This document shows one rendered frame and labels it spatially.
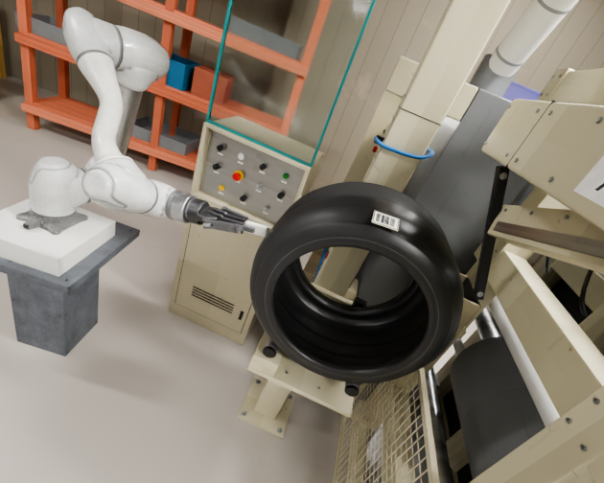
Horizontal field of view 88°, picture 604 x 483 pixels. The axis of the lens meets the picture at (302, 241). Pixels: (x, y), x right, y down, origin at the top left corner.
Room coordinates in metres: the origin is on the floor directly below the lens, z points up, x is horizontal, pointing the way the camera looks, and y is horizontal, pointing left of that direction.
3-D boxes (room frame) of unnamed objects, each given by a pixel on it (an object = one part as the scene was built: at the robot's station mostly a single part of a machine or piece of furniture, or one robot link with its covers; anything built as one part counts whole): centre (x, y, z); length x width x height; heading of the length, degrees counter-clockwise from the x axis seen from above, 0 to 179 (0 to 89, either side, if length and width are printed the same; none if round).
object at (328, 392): (0.85, -0.19, 0.80); 0.37 x 0.36 x 0.02; 87
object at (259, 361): (0.86, -0.05, 0.84); 0.36 x 0.09 x 0.06; 177
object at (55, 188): (1.05, 1.03, 0.91); 0.18 x 0.16 x 0.22; 154
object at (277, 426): (1.10, -0.18, 0.01); 0.27 x 0.27 x 0.02; 87
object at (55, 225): (1.02, 1.03, 0.77); 0.22 x 0.18 x 0.06; 1
